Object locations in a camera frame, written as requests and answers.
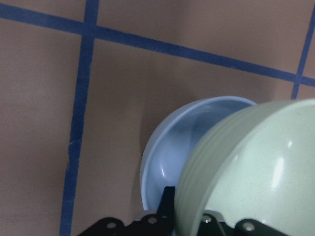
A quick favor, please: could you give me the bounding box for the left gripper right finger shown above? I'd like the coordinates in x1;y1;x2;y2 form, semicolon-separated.
197;210;286;236

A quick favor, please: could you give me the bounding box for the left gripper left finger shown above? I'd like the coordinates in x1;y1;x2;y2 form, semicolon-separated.
80;186;175;236

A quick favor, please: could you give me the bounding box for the green bowl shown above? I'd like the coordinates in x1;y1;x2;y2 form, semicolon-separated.
175;99;315;236

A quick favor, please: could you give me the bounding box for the blue bowl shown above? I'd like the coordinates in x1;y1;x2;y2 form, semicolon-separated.
140;96;256;210

